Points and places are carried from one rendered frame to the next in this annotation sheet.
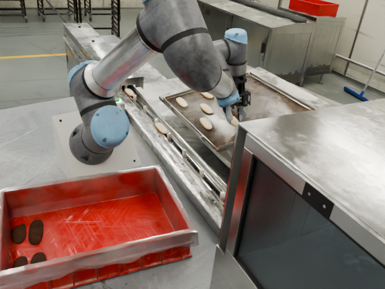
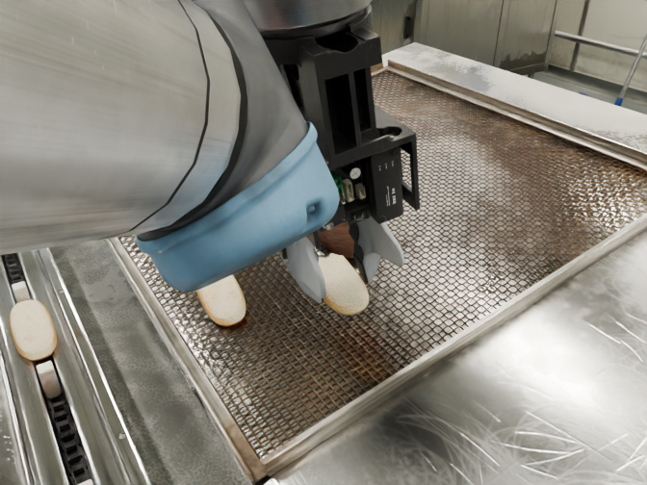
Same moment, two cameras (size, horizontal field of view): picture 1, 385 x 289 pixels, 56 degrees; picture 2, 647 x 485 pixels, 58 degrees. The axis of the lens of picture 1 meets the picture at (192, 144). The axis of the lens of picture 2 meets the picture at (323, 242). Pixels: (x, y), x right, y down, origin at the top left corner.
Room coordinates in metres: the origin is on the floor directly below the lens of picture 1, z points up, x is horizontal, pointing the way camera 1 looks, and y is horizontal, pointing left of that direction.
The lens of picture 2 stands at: (0.93, -0.13, 1.23)
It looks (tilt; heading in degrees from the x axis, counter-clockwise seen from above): 32 degrees down; 358
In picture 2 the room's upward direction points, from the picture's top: straight up
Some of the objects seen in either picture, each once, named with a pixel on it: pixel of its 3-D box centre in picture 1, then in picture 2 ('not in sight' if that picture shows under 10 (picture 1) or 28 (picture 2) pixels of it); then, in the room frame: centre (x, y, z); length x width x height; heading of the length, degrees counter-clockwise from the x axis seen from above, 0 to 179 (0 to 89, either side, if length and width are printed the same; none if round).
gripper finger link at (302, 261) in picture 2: (230, 115); (311, 268); (1.26, -0.13, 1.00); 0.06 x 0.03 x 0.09; 22
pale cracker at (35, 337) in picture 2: (161, 127); (32, 325); (1.38, 0.14, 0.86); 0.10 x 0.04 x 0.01; 30
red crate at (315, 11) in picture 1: (313, 6); not in sight; (4.89, -1.35, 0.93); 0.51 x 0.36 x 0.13; 34
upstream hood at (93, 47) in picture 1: (96, 49); not in sight; (2.30, 0.68, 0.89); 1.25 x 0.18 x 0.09; 30
